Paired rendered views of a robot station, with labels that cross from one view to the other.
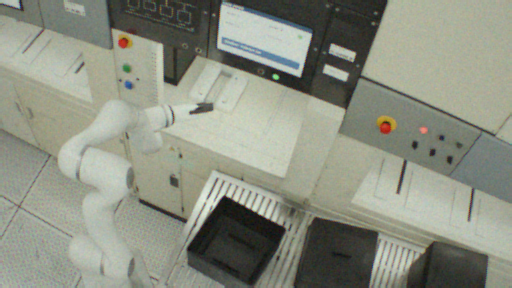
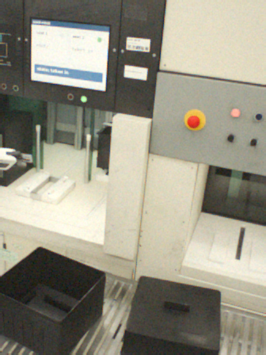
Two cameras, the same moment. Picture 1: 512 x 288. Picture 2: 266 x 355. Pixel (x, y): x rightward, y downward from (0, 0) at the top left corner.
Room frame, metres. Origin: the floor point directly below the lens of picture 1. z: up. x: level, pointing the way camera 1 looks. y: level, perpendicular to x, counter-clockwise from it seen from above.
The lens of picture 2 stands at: (-0.38, -0.31, 1.84)
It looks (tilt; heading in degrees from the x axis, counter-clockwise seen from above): 23 degrees down; 8
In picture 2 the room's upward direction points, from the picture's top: 4 degrees clockwise
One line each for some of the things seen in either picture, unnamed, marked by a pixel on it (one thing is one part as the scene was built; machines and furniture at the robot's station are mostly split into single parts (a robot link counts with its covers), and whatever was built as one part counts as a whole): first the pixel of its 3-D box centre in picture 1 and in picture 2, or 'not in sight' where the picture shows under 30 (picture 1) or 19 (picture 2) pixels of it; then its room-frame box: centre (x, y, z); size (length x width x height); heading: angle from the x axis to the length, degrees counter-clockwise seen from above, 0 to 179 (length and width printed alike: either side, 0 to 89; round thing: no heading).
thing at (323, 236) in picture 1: (339, 258); (174, 317); (0.75, -0.41, 0.83); 0.29 x 0.29 x 0.13; 86
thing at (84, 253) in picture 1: (97, 260); not in sight; (0.45, 0.45, 1.07); 0.19 x 0.12 x 0.24; 87
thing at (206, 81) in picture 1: (218, 87); (46, 186); (1.42, 0.21, 0.89); 0.22 x 0.21 x 0.04; 169
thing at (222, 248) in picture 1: (235, 247); (48, 300); (0.71, 0.00, 0.85); 0.28 x 0.28 x 0.17; 71
